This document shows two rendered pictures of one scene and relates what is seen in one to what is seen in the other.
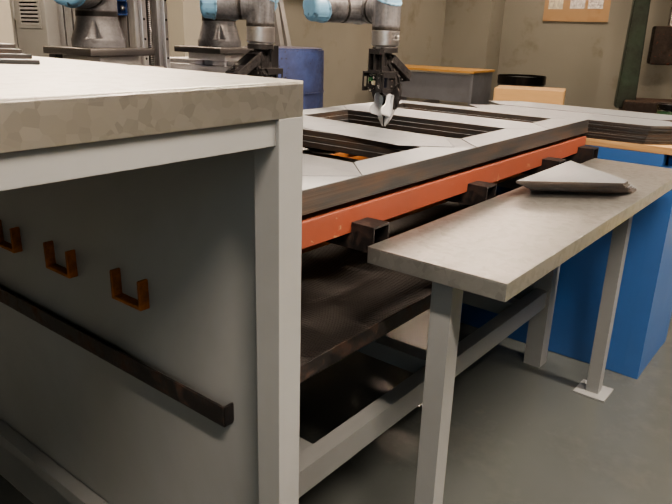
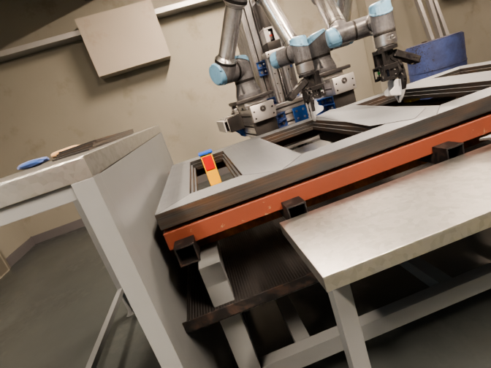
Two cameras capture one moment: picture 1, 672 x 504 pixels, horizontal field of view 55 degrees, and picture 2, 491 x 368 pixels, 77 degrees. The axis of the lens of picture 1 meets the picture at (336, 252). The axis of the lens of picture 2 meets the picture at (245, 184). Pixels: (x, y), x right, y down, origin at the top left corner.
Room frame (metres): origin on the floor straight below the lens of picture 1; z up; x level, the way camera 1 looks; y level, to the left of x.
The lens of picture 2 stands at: (0.56, -0.53, 1.06)
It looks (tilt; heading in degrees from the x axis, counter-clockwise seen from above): 15 degrees down; 47
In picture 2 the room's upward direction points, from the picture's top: 18 degrees counter-clockwise
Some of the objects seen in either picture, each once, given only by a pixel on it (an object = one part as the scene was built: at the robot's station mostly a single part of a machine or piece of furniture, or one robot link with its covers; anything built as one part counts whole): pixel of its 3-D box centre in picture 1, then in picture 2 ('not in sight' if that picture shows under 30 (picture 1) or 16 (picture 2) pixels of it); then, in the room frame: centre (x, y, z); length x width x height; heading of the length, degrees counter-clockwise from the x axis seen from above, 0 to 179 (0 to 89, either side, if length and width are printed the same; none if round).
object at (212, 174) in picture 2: not in sight; (212, 175); (1.39, 0.53, 0.78); 0.05 x 0.05 x 0.19; 52
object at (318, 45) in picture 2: not in sight; (318, 43); (2.39, 0.42, 1.20); 0.13 x 0.12 x 0.14; 125
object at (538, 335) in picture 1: (547, 274); not in sight; (2.08, -0.72, 0.34); 0.06 x 0.06 x 0.68; 52
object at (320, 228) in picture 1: (456, 175); (427, 139); (1.53, -0.28, 0.79); 1.56 x 0.09 x 0.06; 142
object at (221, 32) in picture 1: (219, 31); (322, 63); (2.39, 0.43, 1.09); 0.15 x 0.15 x 0.10
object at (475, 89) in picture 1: (435, 95); not in sight; (8.58, -1.22, 0.34); 1.27 x 0.66 x 0.69; 56
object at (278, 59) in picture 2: (223, 4); (284, 57); (1.85, 0.32, 1.16); 0.11 x 0.11 x 0.08; 87
